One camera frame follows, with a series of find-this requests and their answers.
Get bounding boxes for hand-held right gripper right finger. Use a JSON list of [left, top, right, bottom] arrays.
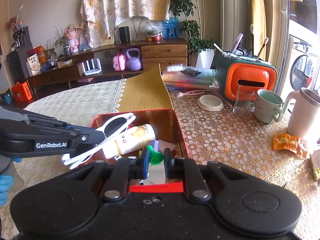
[[164, 148, 250, 202]]

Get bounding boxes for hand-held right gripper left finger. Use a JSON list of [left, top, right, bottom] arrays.
[[62, 152, 150, 202]]

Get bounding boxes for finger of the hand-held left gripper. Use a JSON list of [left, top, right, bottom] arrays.
[[65, 127, 106, 146], [24, 112, 83, 131]]

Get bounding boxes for small green plastic toy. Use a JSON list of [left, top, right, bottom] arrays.
[[146, 145, 165, 166]]

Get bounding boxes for pink sticky note pad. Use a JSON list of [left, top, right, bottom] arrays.
[[153, 140, 177, 153]]

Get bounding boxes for white sunglasses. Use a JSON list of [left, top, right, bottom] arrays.
[[61, 112, 137, 170]]

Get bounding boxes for white yellow bottle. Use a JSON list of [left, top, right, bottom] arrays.
[[100, 123, 157, 160]]

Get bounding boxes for red tin box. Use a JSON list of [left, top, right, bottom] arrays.
[[89, 109, 190, 193]]

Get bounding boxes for person's left hand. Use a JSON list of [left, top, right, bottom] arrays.
[[0, 175, 15, 206]]

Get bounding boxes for cream quilted tablecloth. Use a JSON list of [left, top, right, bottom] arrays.
[[0, 79, 126, 240]]

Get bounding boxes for orange paper bag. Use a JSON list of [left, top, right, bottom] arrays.
[[11, 81, 33, 102]]

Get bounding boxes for teal can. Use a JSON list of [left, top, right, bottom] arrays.
[[0, 88, 13, 106]]

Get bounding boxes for printed cream box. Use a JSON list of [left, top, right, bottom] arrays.
[[27, 53, 41, 77]]

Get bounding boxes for small cardboard box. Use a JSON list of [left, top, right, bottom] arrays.
[[57, 58, 74, 69]]

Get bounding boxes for white router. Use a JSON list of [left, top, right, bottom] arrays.
[[81, 58, 103, 76]]

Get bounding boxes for orange box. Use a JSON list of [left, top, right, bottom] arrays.
[[28, 46, 47, 63]]

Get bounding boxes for black side cabinet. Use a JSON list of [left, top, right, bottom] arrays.
[[6, 26, 34, 81]]

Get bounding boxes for yellow placemat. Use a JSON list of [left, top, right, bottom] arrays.
[[117, 63, 175, 113]]

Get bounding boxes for gold floral table cover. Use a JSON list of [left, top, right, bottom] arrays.
[[169, 87, 320, 240]]

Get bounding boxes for pink plastic spoon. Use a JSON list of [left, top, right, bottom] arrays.
[[177, 91, 206, 98]]

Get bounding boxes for white round lid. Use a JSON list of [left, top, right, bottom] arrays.
[[197, 94, 224, 112]]

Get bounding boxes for small potted plant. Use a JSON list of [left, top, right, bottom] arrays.
[[53, 27, 73, 56]]

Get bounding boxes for pink toy case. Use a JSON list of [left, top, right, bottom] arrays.
[[112, 53, 126, 71]]

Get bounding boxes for pink doll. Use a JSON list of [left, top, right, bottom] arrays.
[[65, 25, 80, 53]]

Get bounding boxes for stack of books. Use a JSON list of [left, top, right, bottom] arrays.
[[161, 67, 216, 92]]

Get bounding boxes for purple kettlebell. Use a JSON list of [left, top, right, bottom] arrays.
[[125, 48, 142, 71]]

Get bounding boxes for clear bag of dark bits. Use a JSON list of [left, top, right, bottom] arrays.
[[167, 65, 202, 78]]

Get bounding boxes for clear drinking glass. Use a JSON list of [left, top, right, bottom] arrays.
[[232, 85, 256, 117]]

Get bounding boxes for black speaker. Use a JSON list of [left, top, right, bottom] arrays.
[[118, 26, 131, 43]]

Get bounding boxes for wooden TV cabinet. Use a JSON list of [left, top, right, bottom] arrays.
[[26, 38, 190, 88]]

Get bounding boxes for pale green mug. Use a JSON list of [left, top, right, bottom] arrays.
[[254, 89, 284, 124]]

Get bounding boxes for green orange desk organizer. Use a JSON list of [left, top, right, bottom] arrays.
[[215, 52, 278, 101]]

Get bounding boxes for plastic bag of fruit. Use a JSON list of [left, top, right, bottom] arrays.
[[145, 21, 163, 42]]

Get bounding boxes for orange snack packet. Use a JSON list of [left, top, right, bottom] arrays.
[[272, 133, 308, 158]]

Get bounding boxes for white tube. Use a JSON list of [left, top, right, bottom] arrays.
[[213, 43, 232, 56]]

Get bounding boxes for blue gift bag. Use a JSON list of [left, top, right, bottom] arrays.
[[162, 17, 180, 39]]

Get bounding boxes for floral cloth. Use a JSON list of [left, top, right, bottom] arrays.
[[80, 0, 181, 48]]

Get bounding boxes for purple tube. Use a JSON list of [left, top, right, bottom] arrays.
[[231, 33, 244, 54]]

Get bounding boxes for white lidded jug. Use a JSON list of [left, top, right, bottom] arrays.
[[283, 87, 320, 143]]

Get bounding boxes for tall potted plant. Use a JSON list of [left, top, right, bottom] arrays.
[[169, 0, 217, 70]]

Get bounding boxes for paint brush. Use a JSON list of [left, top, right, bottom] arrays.
[[257, 37, 269, 58]]

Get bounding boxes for washing machine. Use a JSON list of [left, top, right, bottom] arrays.
[[279, 21, 320, 98]]

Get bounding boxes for covered tower air conditioner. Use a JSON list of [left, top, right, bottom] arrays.
[[221, 0, 251, 53]]

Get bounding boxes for yellow curtain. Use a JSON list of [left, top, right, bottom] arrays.
[[248, 0, 267, 61]]

